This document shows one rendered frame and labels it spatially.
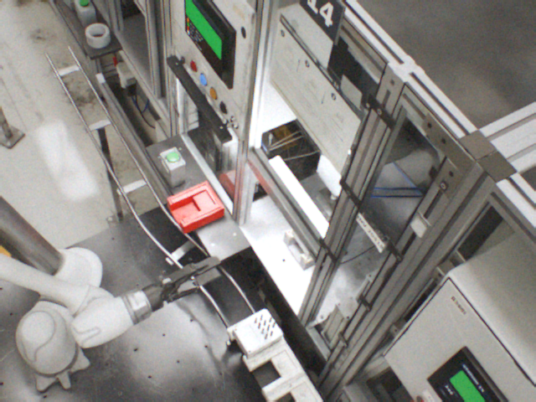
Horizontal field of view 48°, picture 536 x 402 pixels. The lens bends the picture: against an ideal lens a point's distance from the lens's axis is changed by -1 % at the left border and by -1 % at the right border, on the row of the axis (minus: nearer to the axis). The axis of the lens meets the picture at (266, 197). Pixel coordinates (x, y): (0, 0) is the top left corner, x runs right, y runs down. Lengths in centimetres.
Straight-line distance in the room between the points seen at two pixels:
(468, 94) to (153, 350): 146
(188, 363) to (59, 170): 160
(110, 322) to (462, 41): 111
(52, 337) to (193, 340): 50
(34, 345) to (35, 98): 207
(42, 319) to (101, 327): 32
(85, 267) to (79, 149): 151
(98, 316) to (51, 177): 179
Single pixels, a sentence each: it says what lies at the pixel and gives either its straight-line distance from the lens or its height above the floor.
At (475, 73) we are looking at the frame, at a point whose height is 201.
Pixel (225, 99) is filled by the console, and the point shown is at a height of 146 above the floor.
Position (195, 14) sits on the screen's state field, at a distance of 162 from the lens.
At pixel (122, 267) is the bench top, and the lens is 228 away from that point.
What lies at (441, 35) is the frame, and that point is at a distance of 114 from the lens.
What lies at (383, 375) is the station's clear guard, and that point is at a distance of 166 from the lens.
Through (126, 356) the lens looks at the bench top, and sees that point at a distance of 216.
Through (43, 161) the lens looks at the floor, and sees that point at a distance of 345.
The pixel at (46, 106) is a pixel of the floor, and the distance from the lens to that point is 369.
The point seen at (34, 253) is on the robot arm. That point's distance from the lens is 191.
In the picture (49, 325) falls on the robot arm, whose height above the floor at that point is 95.
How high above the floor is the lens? 272
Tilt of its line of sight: 57 degrees down
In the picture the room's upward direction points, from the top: 10 degrees clockwise
